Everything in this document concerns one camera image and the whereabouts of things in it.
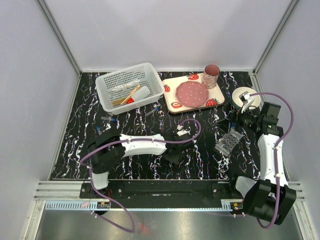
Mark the white perforated plastic basket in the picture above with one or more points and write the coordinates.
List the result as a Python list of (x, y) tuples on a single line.
[(144, 74)]

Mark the white squeeze bottle red cap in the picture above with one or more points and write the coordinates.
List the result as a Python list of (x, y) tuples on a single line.
[(140, 94)]

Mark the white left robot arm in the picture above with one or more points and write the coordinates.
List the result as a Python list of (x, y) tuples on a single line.
[(105, 152)]

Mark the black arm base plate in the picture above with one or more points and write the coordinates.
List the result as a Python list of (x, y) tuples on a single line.
[(171, 194)]

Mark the white paper bowl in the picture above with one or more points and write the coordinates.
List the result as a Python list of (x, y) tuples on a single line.
[(253, 103)]

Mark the controller box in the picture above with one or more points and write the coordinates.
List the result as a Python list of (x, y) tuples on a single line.
[(103, 205), (237, 207)]

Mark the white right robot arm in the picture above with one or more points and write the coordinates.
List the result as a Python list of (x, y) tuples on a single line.
[(268, 198)]

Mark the pink dotted plate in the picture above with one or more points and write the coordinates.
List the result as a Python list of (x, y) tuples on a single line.
[(192, 94)]

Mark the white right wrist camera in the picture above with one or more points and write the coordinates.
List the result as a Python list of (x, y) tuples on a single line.
[(246, 98)]

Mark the right controller box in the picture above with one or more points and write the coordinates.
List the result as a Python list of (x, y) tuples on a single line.
[(237, 207)]

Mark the clear test tube rack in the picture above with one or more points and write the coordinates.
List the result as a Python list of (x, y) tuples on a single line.
[(227, 143)]

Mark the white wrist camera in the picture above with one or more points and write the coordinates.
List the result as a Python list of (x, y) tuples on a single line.
[(182, 133), (246, 98)]

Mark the left controller box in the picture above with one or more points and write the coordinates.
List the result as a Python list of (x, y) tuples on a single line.
[(103, 205)]

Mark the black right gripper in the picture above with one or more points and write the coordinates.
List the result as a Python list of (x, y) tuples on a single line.
[(224, 124)]

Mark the wooden test tube clamp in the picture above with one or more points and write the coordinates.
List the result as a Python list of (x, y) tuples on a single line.
[(130, 95)]

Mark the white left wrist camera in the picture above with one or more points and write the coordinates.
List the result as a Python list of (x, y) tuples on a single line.
[(182, 133)]

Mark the clear plastic funnel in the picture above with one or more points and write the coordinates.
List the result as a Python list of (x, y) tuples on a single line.
[(124, 86)]

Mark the pink patterned mug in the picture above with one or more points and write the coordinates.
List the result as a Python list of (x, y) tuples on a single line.
[(210, 76)]

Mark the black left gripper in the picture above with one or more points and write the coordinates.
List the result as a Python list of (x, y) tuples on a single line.
[(175, 160)]

